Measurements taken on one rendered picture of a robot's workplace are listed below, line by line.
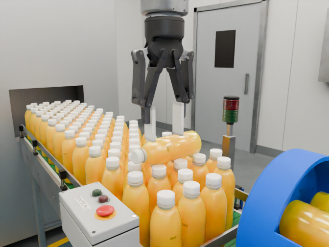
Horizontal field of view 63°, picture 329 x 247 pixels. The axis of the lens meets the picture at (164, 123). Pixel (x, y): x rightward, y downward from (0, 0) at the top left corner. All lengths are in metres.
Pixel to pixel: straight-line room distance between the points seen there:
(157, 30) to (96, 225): 0.37
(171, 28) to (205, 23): 4.12
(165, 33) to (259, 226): 0.36
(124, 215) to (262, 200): 0.27
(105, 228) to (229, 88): 3.91
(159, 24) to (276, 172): 0.33
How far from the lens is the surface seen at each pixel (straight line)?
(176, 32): 0.50
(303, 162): 0.52
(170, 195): 0.60
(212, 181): 0.68
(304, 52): 3.90
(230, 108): 1.07
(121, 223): 0.55
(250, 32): 4.17
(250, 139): 4.26
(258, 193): 0.49
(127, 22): 5.55
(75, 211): 0.60
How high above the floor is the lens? 1.40
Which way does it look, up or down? 13 degrees down
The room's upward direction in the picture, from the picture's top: straight up
